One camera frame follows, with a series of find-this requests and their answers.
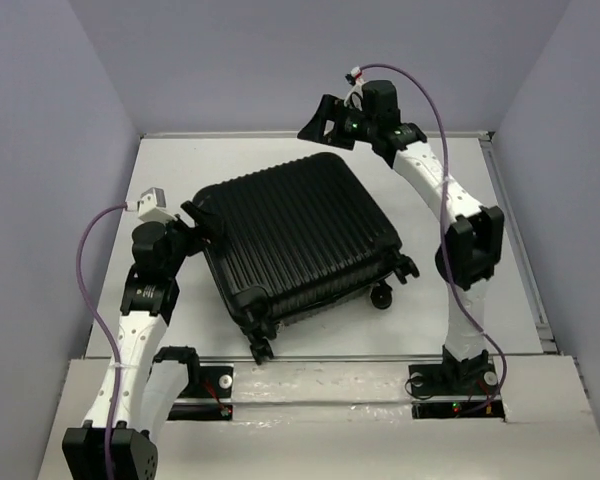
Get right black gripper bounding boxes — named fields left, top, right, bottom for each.
left=299, top=94, right=378, bottom=151

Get black hard-shell suitcase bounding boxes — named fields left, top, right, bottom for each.
left=190, top=152, right=420, bottom=364

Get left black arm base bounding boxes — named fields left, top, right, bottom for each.
left=168, top=364, right=234, bottom=422

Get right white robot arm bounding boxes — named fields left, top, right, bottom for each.
left=297, top=80, right=504, bottom=392

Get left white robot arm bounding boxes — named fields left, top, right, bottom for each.
left=62, top=200, right=223, bottom=479

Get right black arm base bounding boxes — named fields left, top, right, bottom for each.
left=404, top=364, right=506, bottom=420

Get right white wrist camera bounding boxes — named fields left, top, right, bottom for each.
left=344, top=66, right=365, bottom=110

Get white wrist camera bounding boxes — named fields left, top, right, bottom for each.
left=344, top=66, right=365, bottom=110
left=137, top=187, right=175, bottom=224

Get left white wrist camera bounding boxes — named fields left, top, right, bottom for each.
left=137, top=187, right=175, bottom=224

